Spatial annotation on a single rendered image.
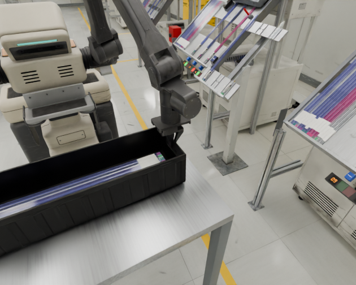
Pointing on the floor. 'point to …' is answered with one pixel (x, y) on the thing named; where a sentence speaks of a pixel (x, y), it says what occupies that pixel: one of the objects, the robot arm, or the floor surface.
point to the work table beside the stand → (124, 240)
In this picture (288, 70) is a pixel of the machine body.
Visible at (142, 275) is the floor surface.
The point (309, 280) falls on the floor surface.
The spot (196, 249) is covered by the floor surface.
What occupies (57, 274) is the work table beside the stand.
